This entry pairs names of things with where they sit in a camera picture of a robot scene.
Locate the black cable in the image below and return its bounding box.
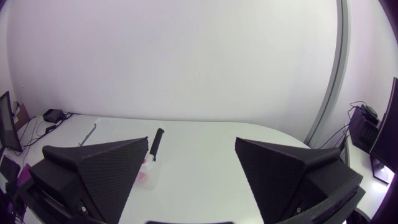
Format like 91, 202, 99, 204
23, 111, 74, 147

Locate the black power brick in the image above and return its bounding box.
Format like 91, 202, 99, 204
42, 108, 65, 124

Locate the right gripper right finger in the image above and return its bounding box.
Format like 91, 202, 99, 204
234, 137, 364, 224

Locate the dark screen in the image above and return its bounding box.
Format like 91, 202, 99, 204
369, 77, 398, 185
0, 90, 24, 153

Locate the black box with cables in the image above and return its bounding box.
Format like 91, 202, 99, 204
348, 104, 381, 154

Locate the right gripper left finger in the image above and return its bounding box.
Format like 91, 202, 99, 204
28, 136, 149, 224

